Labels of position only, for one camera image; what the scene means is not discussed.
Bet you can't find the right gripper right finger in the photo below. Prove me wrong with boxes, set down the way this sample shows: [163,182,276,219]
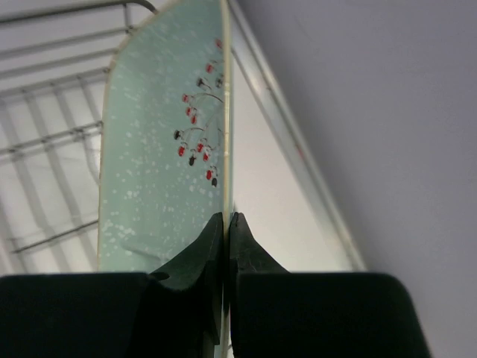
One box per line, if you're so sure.
[229,213,431,357]

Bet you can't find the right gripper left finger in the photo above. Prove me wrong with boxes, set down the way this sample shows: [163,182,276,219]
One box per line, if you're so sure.
[1,213,224,357]

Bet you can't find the wire dish rack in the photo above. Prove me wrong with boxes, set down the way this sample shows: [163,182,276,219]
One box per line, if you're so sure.
[1,1,156,274]

